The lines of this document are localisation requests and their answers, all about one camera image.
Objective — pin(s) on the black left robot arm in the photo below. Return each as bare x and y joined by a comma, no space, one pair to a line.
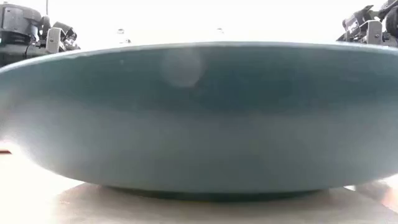
18,21

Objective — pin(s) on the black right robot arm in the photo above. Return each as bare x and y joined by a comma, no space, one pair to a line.
392,18

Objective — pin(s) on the dark teal plate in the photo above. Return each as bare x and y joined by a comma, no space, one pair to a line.
199,130

